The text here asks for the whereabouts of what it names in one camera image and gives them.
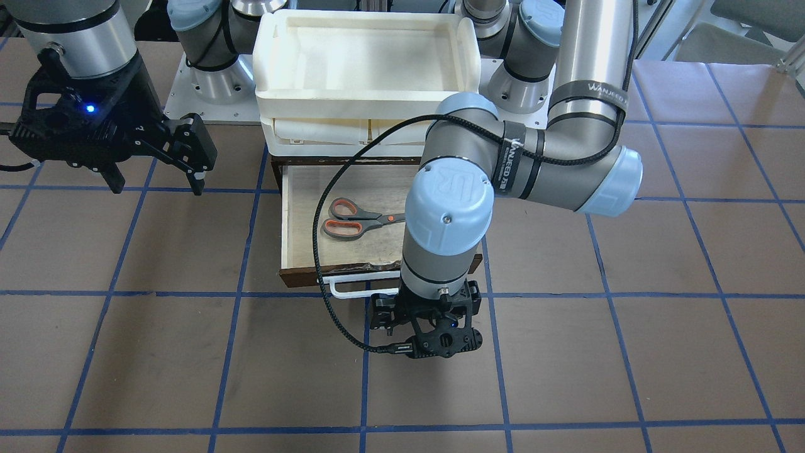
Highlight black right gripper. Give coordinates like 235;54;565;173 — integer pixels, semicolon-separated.
9;48;218;196

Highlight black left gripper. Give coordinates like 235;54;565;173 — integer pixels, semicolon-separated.
370;281;483;359

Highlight orange grey scissors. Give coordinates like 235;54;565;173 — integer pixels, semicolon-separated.
323;198;406;240

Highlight wooden drawer with white handle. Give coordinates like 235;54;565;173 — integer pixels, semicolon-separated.
279;162;484;299

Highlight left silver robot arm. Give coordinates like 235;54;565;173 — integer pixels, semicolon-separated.
372;1;642;358

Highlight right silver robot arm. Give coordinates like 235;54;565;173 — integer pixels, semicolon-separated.
2;1;294;195

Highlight brown paper table mat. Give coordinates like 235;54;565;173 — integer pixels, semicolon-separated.
1;61;804;452

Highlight white plastic storage box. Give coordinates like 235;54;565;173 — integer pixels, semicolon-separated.
253;9;481;159

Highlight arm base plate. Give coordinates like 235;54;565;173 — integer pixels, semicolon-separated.
479;59;575;129
165;55;260;125

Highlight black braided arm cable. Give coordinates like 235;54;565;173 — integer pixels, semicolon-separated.
311;0;640;354

